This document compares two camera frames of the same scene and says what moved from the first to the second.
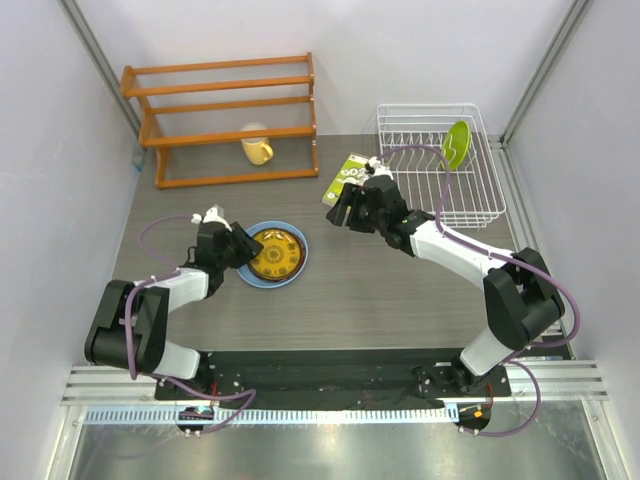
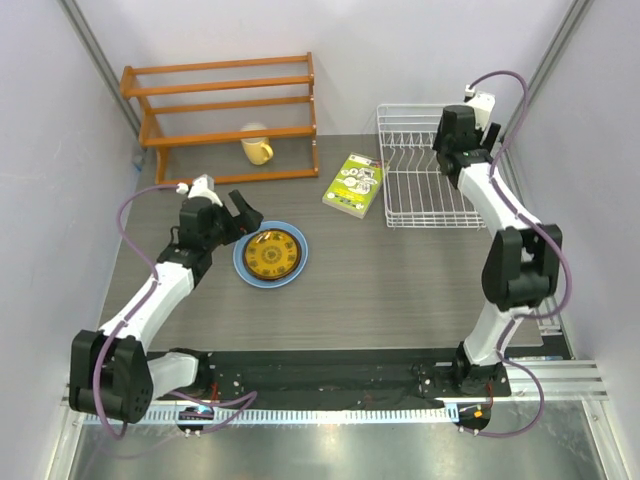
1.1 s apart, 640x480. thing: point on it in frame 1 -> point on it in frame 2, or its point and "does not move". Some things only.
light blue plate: [246, 273] does not move
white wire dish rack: [441, 157] does not move
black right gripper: [338, 213] -> [489, 139]
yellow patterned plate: [282, 256] does not move
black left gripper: [245, 243] -> [247, 221]
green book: [352, 171] does not move
